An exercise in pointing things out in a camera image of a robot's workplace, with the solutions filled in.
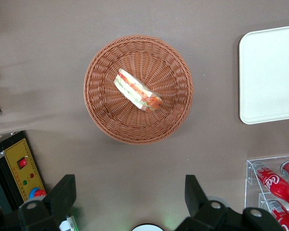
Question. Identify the beige rectangular tray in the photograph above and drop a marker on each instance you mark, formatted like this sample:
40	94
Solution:
269	77

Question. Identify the clear acrylic bottle rack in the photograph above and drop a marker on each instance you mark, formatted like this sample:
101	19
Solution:
251	190

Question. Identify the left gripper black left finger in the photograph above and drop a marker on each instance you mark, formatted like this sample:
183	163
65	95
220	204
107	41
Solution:
55	202

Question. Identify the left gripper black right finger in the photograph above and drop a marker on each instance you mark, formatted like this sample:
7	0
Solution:
200	209

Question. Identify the round brown wicker basket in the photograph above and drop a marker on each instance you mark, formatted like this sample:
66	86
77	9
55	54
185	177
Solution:
106	106

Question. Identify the triangle sandwich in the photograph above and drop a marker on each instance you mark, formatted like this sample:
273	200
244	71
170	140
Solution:
135	90

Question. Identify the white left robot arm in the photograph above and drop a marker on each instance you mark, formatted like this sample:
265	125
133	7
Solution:
147	227

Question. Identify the black food warmer machine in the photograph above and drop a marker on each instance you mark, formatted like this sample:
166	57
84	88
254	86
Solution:
19	168

